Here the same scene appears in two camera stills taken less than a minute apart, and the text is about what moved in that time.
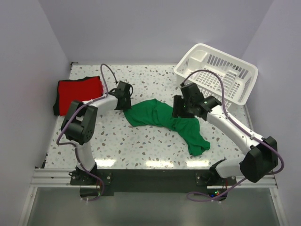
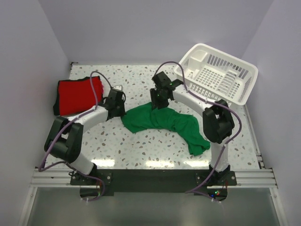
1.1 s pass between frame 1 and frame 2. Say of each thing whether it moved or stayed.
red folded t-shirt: stayed
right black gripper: moved
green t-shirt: moved
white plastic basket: stayed
